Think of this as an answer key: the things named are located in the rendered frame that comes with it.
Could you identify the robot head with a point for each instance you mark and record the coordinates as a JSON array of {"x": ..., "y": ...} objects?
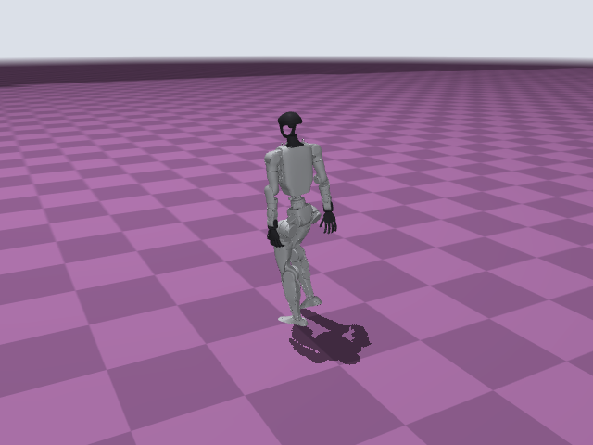
[{"x": 291, "y": 119}]

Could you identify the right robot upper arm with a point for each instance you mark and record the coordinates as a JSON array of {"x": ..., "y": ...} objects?
[{"x": 320, "y": 177}]

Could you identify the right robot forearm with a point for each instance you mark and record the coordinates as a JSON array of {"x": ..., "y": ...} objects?
[{"x": 325, "y": 193}]

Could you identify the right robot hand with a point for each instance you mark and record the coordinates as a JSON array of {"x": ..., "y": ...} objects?
[{"x": 328, "y": 217}]

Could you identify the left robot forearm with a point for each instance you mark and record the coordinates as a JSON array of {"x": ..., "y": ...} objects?
[{"x": 271, "y": 201}]

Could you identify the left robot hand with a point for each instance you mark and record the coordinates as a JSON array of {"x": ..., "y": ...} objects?
[{"x": 273, "y": 235}]

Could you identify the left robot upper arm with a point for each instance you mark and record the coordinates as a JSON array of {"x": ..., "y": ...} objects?
[{"x": 272, "y": 159}]

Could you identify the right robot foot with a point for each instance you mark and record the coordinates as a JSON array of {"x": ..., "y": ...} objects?
[{"x": 312, "y": 302}]

